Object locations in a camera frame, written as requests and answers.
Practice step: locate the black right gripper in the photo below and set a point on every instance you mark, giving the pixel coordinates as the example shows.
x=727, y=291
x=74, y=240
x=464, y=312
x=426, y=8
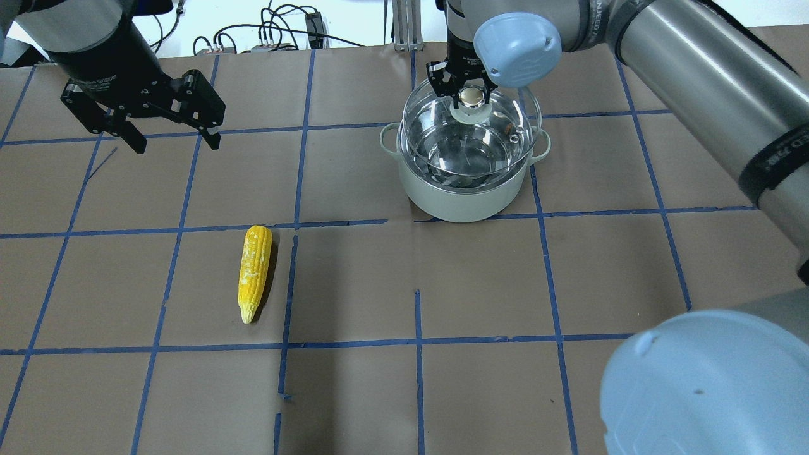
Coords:
x=462, y=55

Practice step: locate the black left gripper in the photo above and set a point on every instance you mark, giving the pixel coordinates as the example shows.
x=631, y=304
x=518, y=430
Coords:
x=109, y=71

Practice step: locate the glass pot lid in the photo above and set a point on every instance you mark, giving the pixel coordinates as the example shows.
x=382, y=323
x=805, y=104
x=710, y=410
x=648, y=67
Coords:
x=466, y=146

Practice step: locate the yellow corn cob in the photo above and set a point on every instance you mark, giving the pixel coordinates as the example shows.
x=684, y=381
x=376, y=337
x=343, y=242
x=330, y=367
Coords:
x=254, y=268

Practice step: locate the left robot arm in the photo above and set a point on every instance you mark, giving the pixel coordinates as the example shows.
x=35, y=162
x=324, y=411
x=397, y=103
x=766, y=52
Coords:
x=67, y=26

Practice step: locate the pale green cooking pot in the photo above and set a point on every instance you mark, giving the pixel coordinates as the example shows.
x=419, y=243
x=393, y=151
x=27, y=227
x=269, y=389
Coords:
x=453, y=204

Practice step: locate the black power adapter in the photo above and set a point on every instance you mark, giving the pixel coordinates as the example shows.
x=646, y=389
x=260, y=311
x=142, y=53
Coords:
x=315, y=30

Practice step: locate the aluminium frame post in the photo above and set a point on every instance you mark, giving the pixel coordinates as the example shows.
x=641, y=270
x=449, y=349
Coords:
x=406, y=25

